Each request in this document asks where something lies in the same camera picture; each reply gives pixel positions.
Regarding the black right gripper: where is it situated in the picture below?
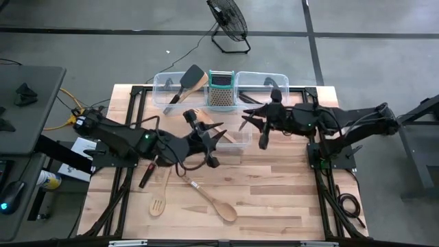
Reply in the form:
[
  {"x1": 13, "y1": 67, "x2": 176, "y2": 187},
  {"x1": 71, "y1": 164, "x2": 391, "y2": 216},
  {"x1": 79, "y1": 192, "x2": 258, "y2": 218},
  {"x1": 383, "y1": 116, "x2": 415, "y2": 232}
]
[{"x1": 242, "y1": 89, "x2": 299, "y2": 150}]

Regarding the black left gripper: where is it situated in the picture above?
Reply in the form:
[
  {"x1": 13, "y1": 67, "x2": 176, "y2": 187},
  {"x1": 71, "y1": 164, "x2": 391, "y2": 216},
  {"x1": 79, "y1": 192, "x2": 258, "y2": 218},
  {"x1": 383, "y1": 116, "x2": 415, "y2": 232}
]
[{"x1": 164, "y1": 109, "x2": 228, "y2": 168}]

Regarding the wooden spork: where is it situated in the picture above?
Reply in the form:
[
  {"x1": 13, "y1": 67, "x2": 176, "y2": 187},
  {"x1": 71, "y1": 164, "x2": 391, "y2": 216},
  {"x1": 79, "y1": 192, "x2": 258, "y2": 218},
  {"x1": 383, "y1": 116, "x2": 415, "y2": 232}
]
[{"x1": 193, "y1": 108, "x2": 238, "y2": 144}]

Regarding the long dark kitchen knife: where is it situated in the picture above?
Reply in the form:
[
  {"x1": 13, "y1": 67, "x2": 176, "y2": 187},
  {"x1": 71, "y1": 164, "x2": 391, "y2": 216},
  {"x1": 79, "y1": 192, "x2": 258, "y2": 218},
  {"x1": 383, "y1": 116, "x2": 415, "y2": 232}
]
[{"x1": 237, "y1": 91, "x2": 264, "y2": 106}]

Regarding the black spatula with metal neck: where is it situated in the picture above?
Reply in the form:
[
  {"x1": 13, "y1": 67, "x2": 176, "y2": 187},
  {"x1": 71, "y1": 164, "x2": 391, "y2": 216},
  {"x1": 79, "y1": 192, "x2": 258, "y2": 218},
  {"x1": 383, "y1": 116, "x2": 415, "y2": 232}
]
[{"x1": 163, "y1": 64, "x2": 206, "y2": 116}]

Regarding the large wooden spoon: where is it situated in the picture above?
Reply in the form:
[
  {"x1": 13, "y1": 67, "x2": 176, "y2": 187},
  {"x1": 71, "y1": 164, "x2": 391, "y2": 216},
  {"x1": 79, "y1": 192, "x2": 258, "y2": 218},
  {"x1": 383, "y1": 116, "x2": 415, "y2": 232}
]
[{"x1": 180, "y1": 174, "x2": 238, "y2": 223}]

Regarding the clear plastic bin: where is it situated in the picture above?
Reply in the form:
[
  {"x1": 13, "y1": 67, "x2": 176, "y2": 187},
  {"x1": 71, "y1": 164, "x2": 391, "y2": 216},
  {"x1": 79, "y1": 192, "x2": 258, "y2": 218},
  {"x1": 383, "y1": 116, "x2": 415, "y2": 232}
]
[
  {"x1": 191, "y1": 105, "x2": 254, "y2": 152},
  {"x1": 235, "y1": 71, "x2": 289, "y2": 107},
  {"x1": 152, "y1": 71, "x2": 210, "y2": 108}
]

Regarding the teal metal box grater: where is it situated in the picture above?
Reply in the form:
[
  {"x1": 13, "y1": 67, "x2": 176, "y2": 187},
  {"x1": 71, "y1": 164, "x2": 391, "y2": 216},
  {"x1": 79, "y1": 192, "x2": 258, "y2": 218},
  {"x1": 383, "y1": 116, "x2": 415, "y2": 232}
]
[{"x1": 205, "y1": 69, "x2": 237, "y2": 113}]

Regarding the small black curved piece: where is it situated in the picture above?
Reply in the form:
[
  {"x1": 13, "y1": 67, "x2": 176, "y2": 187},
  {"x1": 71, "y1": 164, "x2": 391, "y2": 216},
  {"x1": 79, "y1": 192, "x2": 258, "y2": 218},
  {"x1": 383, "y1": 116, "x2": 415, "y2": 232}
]
[{"x1": 263, "y1": 77, "x2": 279, "y2": 91}]

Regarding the wooden slotted spatula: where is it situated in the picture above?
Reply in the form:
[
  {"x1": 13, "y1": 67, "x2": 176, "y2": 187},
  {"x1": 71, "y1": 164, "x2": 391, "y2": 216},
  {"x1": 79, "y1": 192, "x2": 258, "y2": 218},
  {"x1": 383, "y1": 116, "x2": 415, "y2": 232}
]
[{"x1": 149, "y1": 167, "x2": 172, "y2": 217}]

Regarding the black floor fan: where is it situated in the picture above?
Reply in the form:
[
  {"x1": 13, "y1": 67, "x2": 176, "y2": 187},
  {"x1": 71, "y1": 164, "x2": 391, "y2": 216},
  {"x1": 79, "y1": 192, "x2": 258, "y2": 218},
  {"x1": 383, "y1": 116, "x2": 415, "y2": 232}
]
[{"x1": 206, "y1": 0, "x2": 252, "y2": 55}]

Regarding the white paper sheet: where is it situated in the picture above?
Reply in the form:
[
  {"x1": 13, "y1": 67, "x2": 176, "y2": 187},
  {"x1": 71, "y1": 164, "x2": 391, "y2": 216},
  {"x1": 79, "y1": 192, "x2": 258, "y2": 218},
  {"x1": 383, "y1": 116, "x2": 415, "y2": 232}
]
[{"x1": 57, "y1": 137, "x2": 99, "y2": 183}]

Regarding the dark metal stand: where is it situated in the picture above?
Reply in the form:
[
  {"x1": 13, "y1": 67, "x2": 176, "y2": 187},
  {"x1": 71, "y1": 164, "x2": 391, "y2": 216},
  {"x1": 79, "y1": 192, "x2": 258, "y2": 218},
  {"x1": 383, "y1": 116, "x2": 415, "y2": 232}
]
[{"x1": 396, "y1": 94, "x2": 439, "y2": 200}]

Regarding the yellow and white can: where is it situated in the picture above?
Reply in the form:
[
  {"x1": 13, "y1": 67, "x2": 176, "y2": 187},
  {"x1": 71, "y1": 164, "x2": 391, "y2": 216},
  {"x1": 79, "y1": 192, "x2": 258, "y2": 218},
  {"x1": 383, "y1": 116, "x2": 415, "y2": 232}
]
[{"x1": 36, "y1": 169, "x2": 62, "y2": 191}]

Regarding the grey side table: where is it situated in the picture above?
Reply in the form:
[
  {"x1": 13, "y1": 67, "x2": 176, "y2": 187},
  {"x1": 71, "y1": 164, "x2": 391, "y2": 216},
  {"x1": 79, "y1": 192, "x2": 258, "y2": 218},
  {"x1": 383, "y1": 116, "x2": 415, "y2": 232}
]
[{"x1": 0, "y1": 64, "x2": 67, "y2": 157}]

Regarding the small black object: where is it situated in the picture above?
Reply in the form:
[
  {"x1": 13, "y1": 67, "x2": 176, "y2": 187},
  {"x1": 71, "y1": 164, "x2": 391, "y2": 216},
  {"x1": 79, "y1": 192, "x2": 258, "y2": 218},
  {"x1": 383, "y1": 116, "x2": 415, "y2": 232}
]
[
  {"x1": 0, "y1": 106, "x2": 16, "y2": 133},
  {"x1": 13, "y1": 82, "x2": 38, "y2": 107}
]

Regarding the black computer mouse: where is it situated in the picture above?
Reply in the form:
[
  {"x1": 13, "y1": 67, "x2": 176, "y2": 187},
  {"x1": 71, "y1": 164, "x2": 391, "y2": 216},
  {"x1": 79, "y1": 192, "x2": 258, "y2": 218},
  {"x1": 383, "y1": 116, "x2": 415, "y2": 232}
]
[{"x1": 0, "y1": 180, "x2": 27, "y2": 216}]

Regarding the grey desk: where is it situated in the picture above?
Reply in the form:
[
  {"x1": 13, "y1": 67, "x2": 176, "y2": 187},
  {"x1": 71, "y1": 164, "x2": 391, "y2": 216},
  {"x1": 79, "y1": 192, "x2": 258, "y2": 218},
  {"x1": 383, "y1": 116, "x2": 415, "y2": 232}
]
[{"x1": 0, "y1": 152, "x2": 47, "y2": 243}]

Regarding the black aluminium rig frame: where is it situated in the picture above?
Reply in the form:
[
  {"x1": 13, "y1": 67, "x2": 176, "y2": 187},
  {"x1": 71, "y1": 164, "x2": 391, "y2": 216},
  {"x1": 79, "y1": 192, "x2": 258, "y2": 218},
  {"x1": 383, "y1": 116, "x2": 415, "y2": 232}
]
[{"x1": 77, "y1": 84, "x2": 370, "y2": 241}]

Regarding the black fan cable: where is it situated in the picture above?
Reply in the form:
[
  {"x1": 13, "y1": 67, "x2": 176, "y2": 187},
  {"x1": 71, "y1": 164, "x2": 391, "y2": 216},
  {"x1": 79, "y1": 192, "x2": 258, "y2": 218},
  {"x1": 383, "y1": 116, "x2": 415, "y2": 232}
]
[{"x1": 145, "y1": 22, "x2": 219, "y2": 85}]

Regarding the coiled black cable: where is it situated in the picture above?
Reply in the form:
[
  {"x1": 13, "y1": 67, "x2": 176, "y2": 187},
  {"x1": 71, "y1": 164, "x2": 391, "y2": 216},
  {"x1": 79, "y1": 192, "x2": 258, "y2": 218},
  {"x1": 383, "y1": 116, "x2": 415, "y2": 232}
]
[{"x1": 334, "y1": 185, "x2": 367, "y2": 230}]

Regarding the silver bracket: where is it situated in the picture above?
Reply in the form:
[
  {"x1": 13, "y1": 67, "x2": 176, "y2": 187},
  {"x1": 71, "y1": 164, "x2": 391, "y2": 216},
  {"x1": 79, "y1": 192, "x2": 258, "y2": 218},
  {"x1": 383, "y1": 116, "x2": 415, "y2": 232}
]
[
  {"x1": 300, "y1": 241, "x2": 340, "y2": 247},
  {"x1": 108, "y1": 239, "x2": 148, "y2": 247}
]

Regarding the yellow cable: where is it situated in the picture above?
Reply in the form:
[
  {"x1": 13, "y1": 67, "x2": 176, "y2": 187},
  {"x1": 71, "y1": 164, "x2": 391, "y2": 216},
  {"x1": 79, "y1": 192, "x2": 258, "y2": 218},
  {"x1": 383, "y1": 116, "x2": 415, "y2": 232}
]
[{"x1": 43, "y1": 88, "x2": 83, "y2": 132}]

